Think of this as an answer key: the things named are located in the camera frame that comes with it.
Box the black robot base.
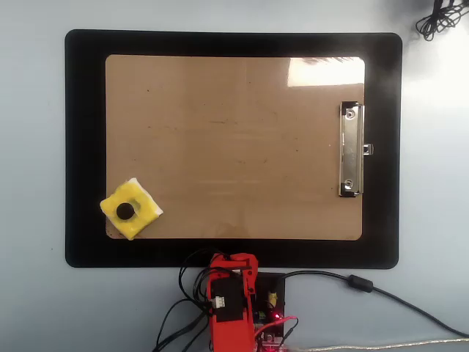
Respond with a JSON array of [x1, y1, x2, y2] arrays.
[[256, 271, 287, 337]]

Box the coiled black cable bundle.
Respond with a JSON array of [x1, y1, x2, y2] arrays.
[[416, 0, 469, 41]]

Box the black servo wires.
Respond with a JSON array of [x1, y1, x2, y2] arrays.
[[153, 249, 221, 352]]

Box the metal clipboard clip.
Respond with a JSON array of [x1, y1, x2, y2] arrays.
[[337, 100, 374, 198]]

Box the brown clipboard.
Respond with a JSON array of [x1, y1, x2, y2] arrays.
[[105, 54, 366, 242]]

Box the controller circuit board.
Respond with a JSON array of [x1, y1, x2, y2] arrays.
[[255, 309, 290, 352]]

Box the black rubber mat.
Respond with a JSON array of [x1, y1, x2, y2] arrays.
[[64, 29, 403, 269]]

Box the black power cable with ferrite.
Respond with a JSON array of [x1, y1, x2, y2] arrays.
[[267, 270, 469, 338]]

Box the red wire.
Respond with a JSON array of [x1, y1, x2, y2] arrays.
[[252, 315, 300, 342]]

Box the silver USB cable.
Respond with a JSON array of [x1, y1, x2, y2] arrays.
[[285, 337, 469, 352]]

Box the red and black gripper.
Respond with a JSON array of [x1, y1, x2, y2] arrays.
[[206, 254, 259, 324]]

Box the yellow sponge with black knob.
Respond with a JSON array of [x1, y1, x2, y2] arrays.
[[99, 177, 164, 241]]

